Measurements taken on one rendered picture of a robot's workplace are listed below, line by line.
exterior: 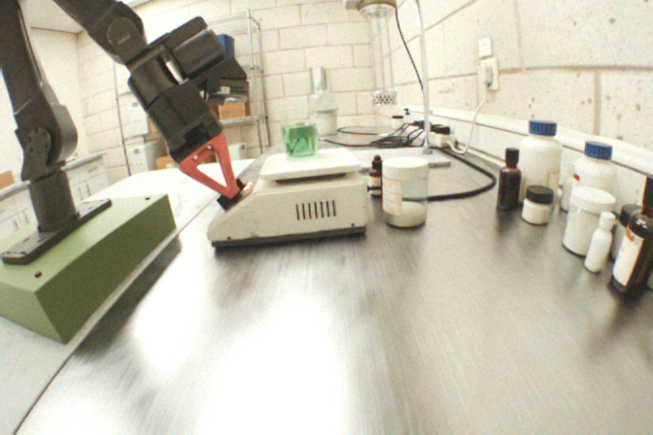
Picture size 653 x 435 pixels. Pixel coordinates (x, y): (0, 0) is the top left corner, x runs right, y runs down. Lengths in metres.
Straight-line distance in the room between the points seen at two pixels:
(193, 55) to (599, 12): 0.61
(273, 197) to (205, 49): 0.20
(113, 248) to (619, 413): 0.46
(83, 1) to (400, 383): 0.49
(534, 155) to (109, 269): 0.56
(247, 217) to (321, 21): 2.60
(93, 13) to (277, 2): 2.62
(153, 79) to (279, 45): 2.50
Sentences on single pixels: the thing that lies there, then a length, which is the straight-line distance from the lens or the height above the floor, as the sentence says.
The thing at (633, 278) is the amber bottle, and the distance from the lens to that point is 0.32.
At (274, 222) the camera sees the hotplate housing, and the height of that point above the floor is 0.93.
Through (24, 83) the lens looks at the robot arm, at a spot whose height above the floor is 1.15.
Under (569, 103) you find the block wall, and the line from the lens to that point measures 0.60.
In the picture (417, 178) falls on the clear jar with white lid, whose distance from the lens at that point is 0.35.
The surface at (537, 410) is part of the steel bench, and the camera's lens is 0.20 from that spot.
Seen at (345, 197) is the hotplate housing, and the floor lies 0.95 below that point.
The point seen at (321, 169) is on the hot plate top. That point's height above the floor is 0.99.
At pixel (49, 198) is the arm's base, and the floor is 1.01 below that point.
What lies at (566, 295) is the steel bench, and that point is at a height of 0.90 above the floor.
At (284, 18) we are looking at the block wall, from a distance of 2.88.
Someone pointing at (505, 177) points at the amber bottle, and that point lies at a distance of 0.44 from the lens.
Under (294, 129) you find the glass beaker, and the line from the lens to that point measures 0.37.
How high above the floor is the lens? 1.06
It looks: 18 degrees down
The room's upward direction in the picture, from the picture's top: 5 degrees counter-clockwise
